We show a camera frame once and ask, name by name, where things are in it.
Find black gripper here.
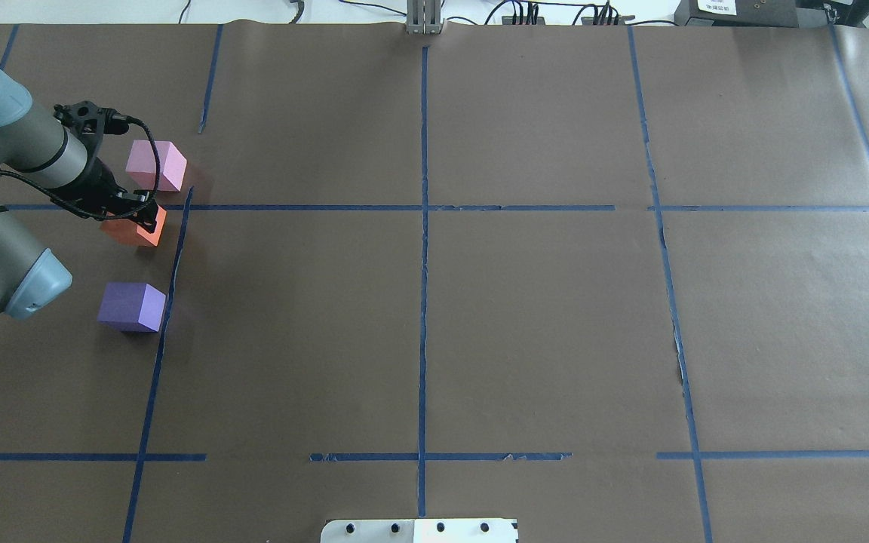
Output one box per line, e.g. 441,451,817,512
65,159,160,233

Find orange foam cube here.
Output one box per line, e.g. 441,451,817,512
100,207,167,247

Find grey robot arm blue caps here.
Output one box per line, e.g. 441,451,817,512
0,68,162,322

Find light pink foam cube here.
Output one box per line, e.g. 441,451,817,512
125,139,189,192

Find dark purple foam cube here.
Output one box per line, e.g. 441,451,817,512
97,282,167,333

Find black electronics box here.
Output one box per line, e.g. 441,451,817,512
673,1,869,29

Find black camera cable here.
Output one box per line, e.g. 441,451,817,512
0,115,162,222

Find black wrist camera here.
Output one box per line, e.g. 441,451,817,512
53,100,131,137

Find aluminium frame post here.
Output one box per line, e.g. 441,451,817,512
406,0,444,35

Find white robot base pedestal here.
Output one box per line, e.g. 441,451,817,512
320,517,520,542

